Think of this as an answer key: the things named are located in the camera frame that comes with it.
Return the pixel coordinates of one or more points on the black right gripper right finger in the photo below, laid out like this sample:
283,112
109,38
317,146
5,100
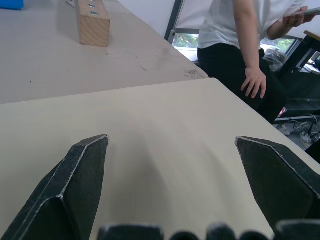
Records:
275,185

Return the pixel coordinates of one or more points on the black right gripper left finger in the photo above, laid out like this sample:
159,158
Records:
75,190

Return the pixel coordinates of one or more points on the person's right hand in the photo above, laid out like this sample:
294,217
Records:
253,82

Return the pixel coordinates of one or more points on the person's left hand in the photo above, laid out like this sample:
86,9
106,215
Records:
297,18

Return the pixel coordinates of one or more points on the black desk with wooden top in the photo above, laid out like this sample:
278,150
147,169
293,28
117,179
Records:
300,55

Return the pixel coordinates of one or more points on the person in white shirt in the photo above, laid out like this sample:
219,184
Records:
232,50

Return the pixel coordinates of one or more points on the wooden block with bolts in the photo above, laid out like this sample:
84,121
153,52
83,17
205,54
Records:
93,22

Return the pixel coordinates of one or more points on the silver smartphone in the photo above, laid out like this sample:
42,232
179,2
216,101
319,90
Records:
302,12

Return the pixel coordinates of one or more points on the blue box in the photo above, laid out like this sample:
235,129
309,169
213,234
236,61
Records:
11,4

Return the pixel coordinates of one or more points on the grey metal window frame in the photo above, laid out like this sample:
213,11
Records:
175,17

